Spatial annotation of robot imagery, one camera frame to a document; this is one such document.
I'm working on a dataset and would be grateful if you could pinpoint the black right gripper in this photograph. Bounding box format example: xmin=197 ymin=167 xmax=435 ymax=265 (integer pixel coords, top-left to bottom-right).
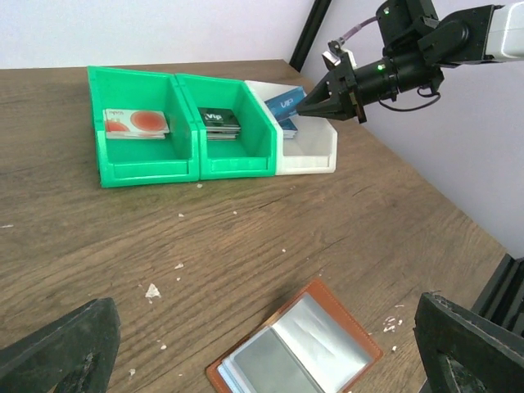
xmin=296 ymin=53 xmax=444 ymax=123

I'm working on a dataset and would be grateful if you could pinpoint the black VIP card stack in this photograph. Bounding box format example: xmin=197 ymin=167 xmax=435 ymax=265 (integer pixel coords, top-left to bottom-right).
xmin=198 ymin=107 xmax=241 ymax=140

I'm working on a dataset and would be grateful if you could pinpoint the blue card stack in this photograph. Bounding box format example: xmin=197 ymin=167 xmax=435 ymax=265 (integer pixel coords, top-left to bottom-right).
xmin=278 ymin=118 xmax=298 ymax=140

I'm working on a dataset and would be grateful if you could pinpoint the white plastic bin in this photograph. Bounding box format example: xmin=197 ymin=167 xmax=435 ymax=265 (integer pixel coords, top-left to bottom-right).
xmin=246 ymin=80 xmax=337 ymax=175

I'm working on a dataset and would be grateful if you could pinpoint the red white card stack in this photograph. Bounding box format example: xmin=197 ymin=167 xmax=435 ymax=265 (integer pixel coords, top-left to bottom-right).
xmin=103 ymin=109 xmax=170 ymax=139

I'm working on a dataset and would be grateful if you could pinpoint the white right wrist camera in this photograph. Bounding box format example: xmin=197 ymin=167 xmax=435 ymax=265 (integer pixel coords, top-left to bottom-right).
xmin=322 ymin=40 xmax=357 ymax=70

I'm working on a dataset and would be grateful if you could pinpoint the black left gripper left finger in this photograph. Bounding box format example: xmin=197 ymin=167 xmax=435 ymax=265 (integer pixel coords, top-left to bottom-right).
xmin=1 ymin=298 xmax=120 ymax=392

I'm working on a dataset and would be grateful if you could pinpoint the left green plastic bin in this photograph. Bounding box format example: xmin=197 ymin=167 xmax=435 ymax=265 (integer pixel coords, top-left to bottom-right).
xmin=88 ymin=66 xmax=200 ymax=188

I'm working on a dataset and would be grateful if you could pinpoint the middle green plastic bin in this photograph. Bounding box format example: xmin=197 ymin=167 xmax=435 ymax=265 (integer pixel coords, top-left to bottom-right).
xmin=175 ymin=74 xmax=277 ymax=180

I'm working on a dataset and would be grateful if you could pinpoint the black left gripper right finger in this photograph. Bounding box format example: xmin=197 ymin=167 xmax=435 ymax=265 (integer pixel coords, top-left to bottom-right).
xmin=413 ymin=292 xmax=523 ymax=392

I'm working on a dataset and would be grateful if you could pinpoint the green plastic bin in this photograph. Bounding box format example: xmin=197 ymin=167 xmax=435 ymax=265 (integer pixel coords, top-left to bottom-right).
xmin=175 ymin=74 xmax=277 ymax=180
xmin=88 ymin=66 xmax=200 ymax=188

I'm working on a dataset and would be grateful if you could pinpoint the brown leather card holder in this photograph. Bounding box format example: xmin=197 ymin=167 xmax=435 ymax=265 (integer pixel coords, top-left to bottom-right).
xmin=206 ymin=278 xmax=383 ymax=392

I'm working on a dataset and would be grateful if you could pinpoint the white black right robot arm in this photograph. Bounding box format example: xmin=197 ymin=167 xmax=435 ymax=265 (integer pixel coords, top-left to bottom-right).
xmin=296 ymin=0 xmax=523 ymax=123

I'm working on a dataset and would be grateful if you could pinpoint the blue VIP card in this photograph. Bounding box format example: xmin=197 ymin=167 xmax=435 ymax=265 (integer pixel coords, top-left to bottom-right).
xmin=264 ymin=87 xmax=306 ymax=122

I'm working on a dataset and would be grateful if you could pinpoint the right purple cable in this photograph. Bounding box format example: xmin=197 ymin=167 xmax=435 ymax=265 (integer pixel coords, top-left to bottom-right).
xmin=335 ymin=16 xmax=380 ymax=46

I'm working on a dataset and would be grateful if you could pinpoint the black right back frame post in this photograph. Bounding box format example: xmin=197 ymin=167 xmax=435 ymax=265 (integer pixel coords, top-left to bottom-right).
xmin=289 ymin=0 xmax=332 ymax=72

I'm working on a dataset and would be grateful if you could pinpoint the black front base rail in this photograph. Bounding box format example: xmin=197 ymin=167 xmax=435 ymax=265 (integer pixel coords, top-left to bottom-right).
xmin=472 ymin=254 xmax=523 ymax=337

